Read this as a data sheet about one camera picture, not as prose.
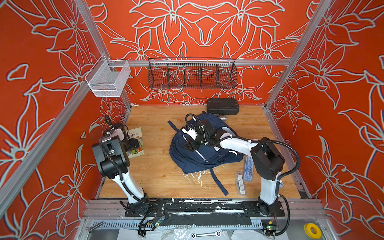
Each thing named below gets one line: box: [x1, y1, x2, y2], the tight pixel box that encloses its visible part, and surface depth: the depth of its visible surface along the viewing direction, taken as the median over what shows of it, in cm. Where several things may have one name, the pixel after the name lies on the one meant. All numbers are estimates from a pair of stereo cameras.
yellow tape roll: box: [304, 223, 323, 239], surface depth 68 cm
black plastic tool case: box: [206, 98, 240, 115], surface depth 113 cm
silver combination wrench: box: [191, 231, 222, 239], surface depth 68 cm
